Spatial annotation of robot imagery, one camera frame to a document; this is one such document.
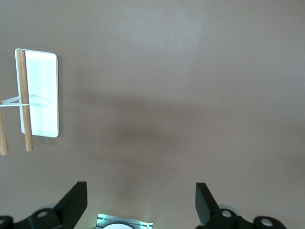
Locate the white rack with wooden bars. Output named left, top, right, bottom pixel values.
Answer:
left=0, top=48, right=59, bottom=156

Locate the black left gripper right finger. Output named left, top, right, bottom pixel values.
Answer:
left=195, top=182, right=285, bottom=229

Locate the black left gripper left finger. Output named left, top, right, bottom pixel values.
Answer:
left=0, top=181, right=88, bottom=229

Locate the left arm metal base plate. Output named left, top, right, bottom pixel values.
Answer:
left=96, top=213, right=153, bottom=229

